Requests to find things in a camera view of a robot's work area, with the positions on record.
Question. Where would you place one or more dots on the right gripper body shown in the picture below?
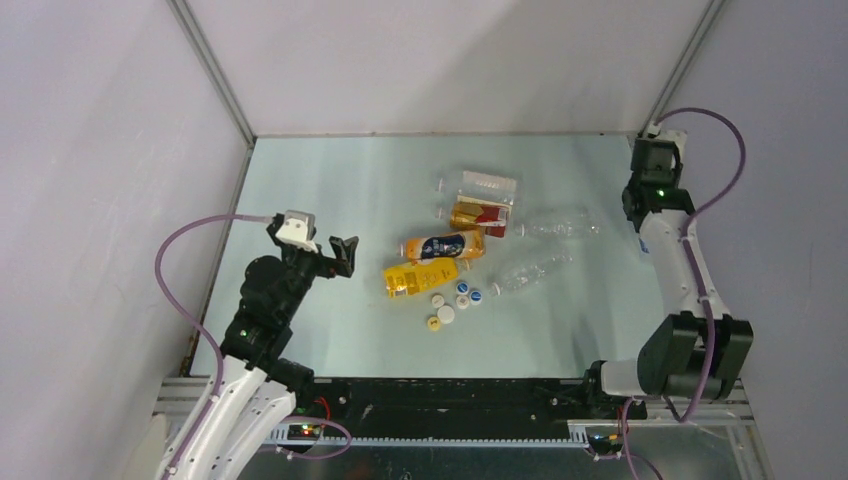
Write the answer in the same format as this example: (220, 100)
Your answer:
(677, 170)

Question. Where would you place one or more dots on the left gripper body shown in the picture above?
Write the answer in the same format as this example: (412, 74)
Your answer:
(304, 266)

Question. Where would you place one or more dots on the crushed blue label bottle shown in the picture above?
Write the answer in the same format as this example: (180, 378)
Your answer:
(643, 248)

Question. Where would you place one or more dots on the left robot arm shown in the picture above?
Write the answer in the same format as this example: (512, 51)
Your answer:
(254, 388)

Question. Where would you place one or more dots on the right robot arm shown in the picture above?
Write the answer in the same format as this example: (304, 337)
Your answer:
(699, 348)

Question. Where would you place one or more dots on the yellow label bottle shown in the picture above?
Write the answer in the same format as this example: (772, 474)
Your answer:
(411, 278)

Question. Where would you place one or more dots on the clear bottle upper right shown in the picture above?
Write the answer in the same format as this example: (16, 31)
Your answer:
(569, 222)

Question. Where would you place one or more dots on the clear bottle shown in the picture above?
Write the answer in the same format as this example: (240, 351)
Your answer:
(479, 185)
(527, 268)
(569, 222)

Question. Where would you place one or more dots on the orange navy label bottle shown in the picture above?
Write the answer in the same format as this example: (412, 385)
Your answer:
(464, 244)

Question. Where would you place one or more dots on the red gold label bottle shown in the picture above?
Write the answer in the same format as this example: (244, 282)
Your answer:
(466, 212)

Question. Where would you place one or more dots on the clear bottle far back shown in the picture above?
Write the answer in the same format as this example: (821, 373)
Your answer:
(479, 185)

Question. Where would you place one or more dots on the clear bottle lower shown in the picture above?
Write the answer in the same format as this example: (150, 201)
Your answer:
(527, 268)

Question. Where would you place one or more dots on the yellow cap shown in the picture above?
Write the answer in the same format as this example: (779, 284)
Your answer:
(433, 323)

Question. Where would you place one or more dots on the plain white cap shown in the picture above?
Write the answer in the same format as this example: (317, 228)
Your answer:
(446, 314)

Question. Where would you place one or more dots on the blue white cap right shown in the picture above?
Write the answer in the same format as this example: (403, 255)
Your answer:
(475, 297)

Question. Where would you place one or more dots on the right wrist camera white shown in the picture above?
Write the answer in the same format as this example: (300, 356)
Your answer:
(678, 137)

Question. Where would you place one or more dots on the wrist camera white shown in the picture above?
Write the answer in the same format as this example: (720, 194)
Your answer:
(678, 137)
(297, 229)

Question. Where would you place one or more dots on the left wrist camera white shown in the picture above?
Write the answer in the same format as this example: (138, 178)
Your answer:
(297, 229)

